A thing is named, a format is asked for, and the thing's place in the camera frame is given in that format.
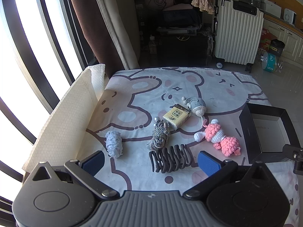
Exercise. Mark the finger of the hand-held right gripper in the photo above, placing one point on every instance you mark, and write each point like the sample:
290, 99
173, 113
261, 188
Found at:
297, 155

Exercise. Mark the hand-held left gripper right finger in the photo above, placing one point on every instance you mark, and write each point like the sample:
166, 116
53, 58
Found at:
208, 163

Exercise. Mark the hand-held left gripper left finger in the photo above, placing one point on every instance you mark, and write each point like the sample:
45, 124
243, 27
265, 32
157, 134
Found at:
94, 162

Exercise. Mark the pale blue lace roll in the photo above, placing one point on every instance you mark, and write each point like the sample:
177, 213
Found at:
114, 144

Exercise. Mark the pink crochet toy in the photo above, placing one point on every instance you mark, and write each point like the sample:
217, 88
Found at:
219, 137

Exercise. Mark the black hair claw clip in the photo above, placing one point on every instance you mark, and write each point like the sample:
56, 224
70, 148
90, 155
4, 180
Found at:
171, 160

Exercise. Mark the black cardboard box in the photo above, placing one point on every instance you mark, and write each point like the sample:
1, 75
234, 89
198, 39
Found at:
265, 132

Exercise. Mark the yellow tissue pack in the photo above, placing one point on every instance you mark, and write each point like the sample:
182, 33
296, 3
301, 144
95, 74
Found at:
176, 117

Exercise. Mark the grey-blue crochet toy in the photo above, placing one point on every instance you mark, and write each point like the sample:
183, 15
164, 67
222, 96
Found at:
198, 105

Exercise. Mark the cartoon bear printed blanket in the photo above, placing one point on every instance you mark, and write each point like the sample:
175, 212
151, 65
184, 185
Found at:
146, 99

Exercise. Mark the large teal-label water bottle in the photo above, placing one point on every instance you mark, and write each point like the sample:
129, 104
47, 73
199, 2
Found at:
271, 62

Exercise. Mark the black trash bin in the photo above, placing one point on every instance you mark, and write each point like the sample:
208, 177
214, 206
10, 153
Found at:
277, 47

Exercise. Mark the cream kitchen cabinets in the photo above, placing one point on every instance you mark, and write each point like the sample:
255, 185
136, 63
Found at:
286, 40

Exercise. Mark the black hard case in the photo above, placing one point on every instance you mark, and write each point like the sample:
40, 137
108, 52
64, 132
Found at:
182, 49

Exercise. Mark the red cardboard box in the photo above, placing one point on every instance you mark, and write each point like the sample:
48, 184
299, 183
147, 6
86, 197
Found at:
265, 40

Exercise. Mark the small clear plastic bottle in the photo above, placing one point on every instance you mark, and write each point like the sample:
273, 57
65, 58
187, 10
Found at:
153, 45

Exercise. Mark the brown curtain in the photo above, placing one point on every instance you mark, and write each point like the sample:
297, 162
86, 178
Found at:
94, 28

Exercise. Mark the white ribbed suitcase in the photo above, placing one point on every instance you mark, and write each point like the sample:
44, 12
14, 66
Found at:
239, 30

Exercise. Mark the white small appliance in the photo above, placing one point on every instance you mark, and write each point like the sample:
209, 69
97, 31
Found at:
290, 16

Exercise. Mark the beige curtain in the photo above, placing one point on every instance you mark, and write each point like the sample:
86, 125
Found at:
116, 21

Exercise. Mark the white carton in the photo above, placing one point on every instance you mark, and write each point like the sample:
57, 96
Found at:
272, 7

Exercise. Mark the dark fabric bag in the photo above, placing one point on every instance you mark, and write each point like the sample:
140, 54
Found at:
181, 16

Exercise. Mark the dark window frame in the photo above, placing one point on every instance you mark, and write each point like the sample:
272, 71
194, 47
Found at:
23, 59

